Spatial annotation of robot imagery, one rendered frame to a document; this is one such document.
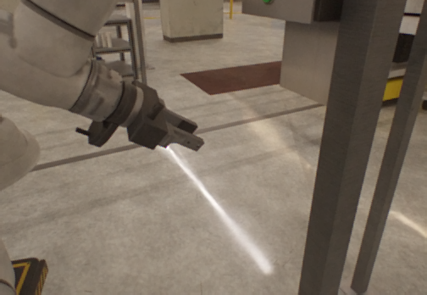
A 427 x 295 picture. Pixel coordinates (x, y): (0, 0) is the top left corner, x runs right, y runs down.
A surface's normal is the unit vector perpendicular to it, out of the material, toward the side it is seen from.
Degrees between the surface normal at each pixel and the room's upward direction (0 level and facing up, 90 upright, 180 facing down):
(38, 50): 84
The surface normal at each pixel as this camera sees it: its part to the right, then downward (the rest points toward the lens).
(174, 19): 0.45, 0.39
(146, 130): 0.29, 0.64
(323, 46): -0.89, 0.21
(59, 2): 0.16, 0.42
